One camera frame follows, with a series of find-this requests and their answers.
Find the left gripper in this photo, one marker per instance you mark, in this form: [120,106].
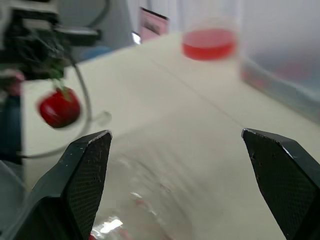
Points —
[30,47]

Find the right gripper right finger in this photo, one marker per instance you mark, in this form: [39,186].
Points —
[282,180]

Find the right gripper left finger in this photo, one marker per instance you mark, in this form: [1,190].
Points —
[82,180]

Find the red cherry with green stem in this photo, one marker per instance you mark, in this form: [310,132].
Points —
[60,110]

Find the clear plastic storage box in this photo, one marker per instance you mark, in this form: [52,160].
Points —
[282,62]

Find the pink flat pack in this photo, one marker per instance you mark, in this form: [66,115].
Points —
[153,23]

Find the clear cup with red liquid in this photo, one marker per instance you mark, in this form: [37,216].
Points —
[208,45]

